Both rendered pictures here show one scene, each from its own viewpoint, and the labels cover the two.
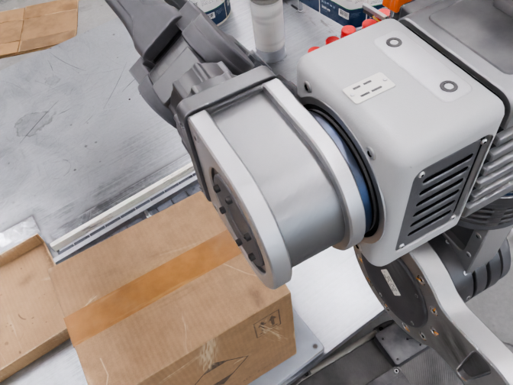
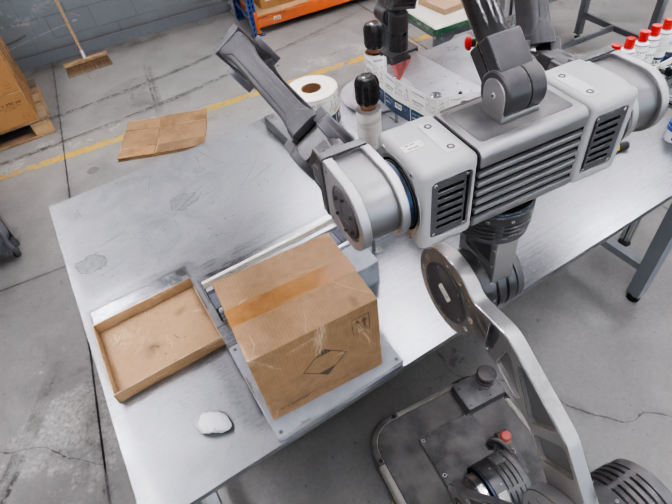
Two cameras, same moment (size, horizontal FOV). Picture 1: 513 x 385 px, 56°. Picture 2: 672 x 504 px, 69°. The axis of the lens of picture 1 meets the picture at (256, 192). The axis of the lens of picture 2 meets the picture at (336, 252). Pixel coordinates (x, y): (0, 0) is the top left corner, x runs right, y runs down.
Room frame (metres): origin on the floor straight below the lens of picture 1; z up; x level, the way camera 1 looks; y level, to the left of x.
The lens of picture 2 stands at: (-0.34, 0.02, 1.95)
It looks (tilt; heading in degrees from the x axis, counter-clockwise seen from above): 47 degrees down; 2
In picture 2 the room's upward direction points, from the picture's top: 9 degrees counter-clockwise
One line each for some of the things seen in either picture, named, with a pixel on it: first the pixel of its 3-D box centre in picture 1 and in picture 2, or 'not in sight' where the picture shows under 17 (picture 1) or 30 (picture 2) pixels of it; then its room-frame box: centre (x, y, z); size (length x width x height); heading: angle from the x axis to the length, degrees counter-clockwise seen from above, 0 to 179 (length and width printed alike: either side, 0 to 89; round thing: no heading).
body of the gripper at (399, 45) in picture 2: not in sight; (398, 42); (1.09, -0.20, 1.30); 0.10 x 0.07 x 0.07; 116
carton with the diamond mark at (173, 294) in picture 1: (183, 315); (301, 325); (0.35, 0.16, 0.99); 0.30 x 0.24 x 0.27; 113
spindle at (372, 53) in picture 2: not in sight; (375, 58); (1.55, -0.18, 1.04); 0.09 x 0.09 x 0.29
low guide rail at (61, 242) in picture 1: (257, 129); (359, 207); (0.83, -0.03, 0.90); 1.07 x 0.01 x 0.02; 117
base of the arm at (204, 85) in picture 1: (221, 117); (337, 167); (0.33, 0.02, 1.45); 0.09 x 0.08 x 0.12; 111
